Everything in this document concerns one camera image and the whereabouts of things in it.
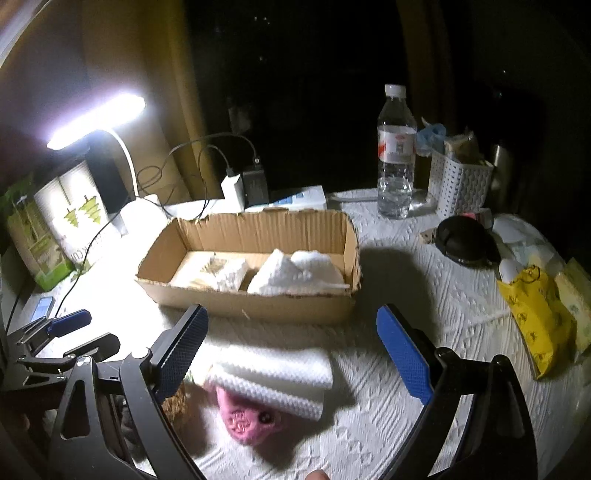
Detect wall socket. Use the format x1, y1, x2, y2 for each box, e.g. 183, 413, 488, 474
228, 105, 253, 133

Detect white towel with brown print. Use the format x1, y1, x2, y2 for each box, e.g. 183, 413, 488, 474
171, 255, 250, 293

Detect white plastic bag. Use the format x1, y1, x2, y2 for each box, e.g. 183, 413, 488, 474
492, 217, 560, 269

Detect green carton box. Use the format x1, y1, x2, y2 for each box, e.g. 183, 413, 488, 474
4, 174, 77, 292

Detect black power adapter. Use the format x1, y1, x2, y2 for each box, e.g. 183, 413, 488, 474
244, 157, 270, 208

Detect smartphone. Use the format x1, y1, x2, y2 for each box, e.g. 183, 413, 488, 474
30, 295, 55, 322

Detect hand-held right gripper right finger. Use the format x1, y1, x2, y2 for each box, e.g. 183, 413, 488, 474
376, 304, 540, 480

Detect beige snack packets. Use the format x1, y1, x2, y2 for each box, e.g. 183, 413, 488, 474
444, 131, 484, 165

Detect steel thermos flask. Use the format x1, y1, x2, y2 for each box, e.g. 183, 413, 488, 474
489, 144, 516, 200

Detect white charger plug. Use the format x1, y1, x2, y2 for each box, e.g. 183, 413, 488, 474
221, 174, 247, 210

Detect white textured tablecloth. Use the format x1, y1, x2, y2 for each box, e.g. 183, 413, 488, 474
0, 187, 591, 480

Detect white power strip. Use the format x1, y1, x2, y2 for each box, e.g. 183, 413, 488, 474
245, 185, 328, 214

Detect dark box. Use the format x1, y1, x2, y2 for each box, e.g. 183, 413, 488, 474
85, 131, 128, 216

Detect blue plastic bag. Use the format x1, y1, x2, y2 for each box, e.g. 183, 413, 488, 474
416, 124, 448, 156

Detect white woven plastic basket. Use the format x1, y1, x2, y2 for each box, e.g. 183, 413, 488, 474
427, 150, 496, 220

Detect black cable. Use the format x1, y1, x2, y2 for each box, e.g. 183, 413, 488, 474
137, 133, 259, 197
51, 145, 232, 320

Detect pale yellow packet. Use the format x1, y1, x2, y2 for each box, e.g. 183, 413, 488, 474
554, 257, 591, 357

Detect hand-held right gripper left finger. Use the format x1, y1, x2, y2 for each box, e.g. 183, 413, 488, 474
46, 304, 209, 480

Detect small pink white box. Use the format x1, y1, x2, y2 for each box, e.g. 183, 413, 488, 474
462, 209, 495, 230

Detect brown woven item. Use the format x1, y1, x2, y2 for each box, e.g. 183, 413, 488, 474
161, 381, 191, 431

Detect white waffle towel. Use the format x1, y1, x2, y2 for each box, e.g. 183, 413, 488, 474
203, 346, 334, 422

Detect yellow plastic bag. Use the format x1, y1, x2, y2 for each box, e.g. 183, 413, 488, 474
498, 265, 578, 380

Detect brown cardboard box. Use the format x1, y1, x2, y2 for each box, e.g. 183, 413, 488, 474
135, 209, 363, 325

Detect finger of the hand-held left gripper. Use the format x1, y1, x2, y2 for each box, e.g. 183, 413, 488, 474
62, 333, 122, 366
7, 310, 91, 345

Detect white bag with tree print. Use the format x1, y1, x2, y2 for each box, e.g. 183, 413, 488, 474
34, 159, 112, 267

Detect white fluffy towel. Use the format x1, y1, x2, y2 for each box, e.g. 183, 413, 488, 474
291, 250, 352, 294
247, 249, 315, 296

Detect white desk lamp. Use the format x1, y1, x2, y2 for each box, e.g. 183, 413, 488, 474
46, 92, 182, 237

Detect pink knitted hat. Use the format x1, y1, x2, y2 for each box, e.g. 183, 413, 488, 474
217, 387, 297, 446

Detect white egg-shaped item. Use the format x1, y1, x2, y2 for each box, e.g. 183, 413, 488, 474
499, 258, 522, 284

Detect clear plastic water bottle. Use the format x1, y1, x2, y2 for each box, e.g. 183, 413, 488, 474
376, 84, 419, 220

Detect black round cap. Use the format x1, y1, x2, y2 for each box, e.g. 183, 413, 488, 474
436, 216, 502, 269

